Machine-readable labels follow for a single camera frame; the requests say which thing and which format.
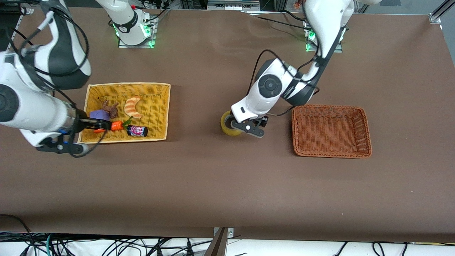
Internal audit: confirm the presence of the grey metal box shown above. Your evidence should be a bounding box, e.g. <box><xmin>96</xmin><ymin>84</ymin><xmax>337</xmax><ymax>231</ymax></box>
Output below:
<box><xmin>207</xmin><ymin>0</ymin><xmax>260</xmax><ymax>11</ymax></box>

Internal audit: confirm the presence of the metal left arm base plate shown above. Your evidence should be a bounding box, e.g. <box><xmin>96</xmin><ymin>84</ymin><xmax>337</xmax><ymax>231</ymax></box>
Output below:
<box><xmin>304</xmin><ymin>18</ymin><xmax>344</xmax><ymax>53</ymax></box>

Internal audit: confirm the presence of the black cable on table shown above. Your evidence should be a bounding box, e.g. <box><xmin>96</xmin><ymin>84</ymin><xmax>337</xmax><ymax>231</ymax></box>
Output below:
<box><xmin>249</xmin><ymin>10</ymin><xmax>311</xmax><ymax>32</ymax></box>

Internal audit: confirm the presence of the brown toy lion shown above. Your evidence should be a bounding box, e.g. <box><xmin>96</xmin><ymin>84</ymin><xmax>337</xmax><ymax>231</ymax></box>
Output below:
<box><xmin>100</xmin><ymin>100</ymin><xmax>120</xmax><ymax>119</ymax></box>

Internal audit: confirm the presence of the clear yellowish tape roll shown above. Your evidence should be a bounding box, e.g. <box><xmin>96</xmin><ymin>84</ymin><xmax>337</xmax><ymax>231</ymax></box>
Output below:
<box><xmin>220</xmin><ymin>110</ymin><xmax>247</xmax><ymax>137</ymax></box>

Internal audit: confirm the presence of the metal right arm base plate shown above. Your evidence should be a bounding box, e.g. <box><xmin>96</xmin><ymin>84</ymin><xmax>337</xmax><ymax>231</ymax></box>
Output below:
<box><xmin>118</xmin><ymin>14</ymin><xmax>157</xmax><ymax>49</ymax></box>

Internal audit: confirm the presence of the aluminium frame profile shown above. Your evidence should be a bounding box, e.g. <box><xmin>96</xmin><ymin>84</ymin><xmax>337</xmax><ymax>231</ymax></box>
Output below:
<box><xmin>428</xmin><ymin>0</ymin><xmax>455</xmax><ymax>25</ymax></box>
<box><xmin>5</xmin><ymin>6</ymin><xmax>35</xmax><ymax>54</ymax></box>

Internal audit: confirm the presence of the yellow wicker basket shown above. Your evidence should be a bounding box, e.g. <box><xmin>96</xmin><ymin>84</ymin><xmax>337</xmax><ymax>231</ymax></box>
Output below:
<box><xmin>77</xmin><ymin>82</ymin><xmax>171</xmax><ymax>144</ymax></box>

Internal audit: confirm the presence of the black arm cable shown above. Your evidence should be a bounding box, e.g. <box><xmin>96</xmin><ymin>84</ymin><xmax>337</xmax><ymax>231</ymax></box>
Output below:
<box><xmin>6</xmin><ymin>6</ymin><xmax>107</xmax><ymax>158</ymax></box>
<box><xmin>252</xmin><ymin>48</ymin><xmax>321</xmax><ymax>118</ymax></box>

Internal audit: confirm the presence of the silver table edge bracket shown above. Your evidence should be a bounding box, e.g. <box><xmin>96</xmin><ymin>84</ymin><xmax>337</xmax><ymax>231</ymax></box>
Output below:
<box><xmin>213</xmin><ymin>227</ymin><xmax>235</xmax><ymax>238</ymax></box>

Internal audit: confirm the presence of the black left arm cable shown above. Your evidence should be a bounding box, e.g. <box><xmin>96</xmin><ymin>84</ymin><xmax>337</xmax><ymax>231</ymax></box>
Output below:
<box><xmin>252</xmin><ymin>48</ymin><xmax>321</xmax><ymax>118</ymax></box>

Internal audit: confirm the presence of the dark soda can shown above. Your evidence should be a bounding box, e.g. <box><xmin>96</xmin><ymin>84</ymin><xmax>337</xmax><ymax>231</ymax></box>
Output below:
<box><xmin>126</xmin><ymin>124</ymin><xmax>149</xmax><ymax>138</ymax></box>

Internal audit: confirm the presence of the purple block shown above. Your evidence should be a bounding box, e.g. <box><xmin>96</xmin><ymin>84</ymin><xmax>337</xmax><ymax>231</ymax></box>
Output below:
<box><xmin>89</xmin><ymin>109</ymin><xmax>111</xmax><ymax>123</ymax></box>

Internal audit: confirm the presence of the orange toy carrot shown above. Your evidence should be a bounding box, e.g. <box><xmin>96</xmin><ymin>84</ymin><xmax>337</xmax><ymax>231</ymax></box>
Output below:
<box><xmin>93</xmin><ymin>115</ymin><xmax>134</xmax><ymax>134</ymax></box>

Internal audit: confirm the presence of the brown wicker basket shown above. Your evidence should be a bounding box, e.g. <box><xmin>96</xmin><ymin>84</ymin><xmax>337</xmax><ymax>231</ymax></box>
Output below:
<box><xmin>291</xmin><ymin>104</ymin><xmax>373</xmax><ymax>159</ymax></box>

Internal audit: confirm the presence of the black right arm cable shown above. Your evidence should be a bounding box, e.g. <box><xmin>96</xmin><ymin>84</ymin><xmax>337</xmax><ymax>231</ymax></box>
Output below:
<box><xmin>6</xmin><ymin>6</ymin><xmax>107</xmax><ymax>158</ymax></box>

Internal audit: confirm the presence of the grey metal beam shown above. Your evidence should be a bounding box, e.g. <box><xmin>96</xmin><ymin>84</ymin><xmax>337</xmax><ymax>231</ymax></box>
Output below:
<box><xmin>204</xmin><ymin>228</ymin><xmax>229</xmax><ymax>256</ymax></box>

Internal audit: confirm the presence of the toy croissant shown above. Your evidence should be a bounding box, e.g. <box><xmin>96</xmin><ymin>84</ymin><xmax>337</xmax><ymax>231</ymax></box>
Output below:
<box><xmin>124</xmin><ymin>95</ymin><xmax>143</xmax><ymax>119</ymax></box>

